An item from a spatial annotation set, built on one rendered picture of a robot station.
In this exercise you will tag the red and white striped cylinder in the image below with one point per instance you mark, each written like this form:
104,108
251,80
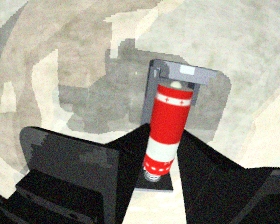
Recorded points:
168,117

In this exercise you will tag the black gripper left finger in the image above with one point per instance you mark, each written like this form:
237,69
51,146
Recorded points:
111,168

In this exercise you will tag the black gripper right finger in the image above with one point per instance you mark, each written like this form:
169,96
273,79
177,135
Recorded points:
217,190

